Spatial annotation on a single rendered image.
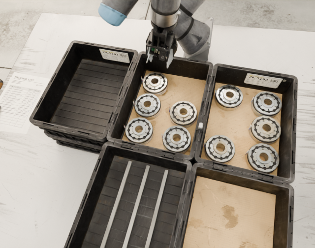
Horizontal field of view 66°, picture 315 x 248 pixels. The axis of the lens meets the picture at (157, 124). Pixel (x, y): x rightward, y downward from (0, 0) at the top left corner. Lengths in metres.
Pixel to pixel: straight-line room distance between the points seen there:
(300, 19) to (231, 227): 2.22
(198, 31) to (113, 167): 0.66
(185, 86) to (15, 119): 0.81
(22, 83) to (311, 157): 1.37
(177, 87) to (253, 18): 1.72
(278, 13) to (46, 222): 2.51
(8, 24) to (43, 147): 2.06
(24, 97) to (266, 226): 1.17
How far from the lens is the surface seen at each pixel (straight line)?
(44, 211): 1.10
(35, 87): 1.37
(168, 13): 0.66
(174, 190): 0.86
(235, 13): 2.65
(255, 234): 0.87
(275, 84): 1.03
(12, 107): 1.37
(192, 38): 1.11
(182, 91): 1.01
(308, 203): 1.09
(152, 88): 0.98
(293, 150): 0.87
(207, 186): 0.86
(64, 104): 1.08
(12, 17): 3.12
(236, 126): 0.95
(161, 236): 0.84
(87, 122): 1.00
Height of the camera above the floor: 1.67
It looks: 64 degrees down
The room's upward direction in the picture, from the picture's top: 9 degrees counter-clockwise
